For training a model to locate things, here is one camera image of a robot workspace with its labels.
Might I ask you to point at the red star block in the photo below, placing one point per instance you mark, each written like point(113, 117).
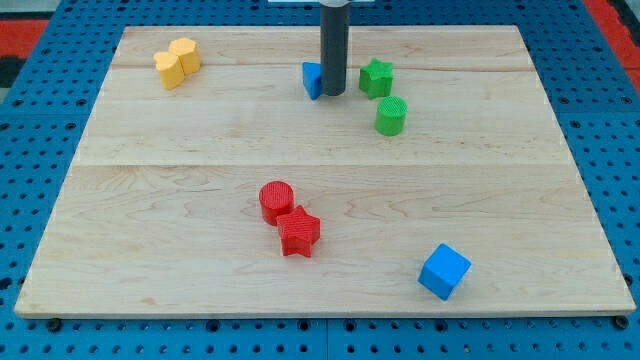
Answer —
point(298, 232)

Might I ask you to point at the green star block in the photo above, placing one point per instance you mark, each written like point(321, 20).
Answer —
point(376, 78)

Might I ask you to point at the red cylinder block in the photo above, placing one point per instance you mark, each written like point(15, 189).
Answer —
point(276, 198)

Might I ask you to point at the green cylinder block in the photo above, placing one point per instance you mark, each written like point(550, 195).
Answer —
point(390, 116)

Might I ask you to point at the light wooden board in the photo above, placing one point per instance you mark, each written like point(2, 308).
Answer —
point(159, 215)

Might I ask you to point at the blue triangle block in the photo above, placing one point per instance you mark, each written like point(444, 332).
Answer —
point(312, 76)

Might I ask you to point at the blue cube block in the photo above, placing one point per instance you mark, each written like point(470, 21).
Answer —
point(443, 270)

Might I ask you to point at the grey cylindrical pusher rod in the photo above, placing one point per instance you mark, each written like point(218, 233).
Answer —
point(334, 37)

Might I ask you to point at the yellow heart block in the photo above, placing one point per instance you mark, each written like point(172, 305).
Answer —
point(169, 69)

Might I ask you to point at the yellow hexagon block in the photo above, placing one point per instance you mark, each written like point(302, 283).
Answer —
point(187, 50)

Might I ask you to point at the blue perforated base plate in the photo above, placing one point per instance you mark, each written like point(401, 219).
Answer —
point(43, 115)

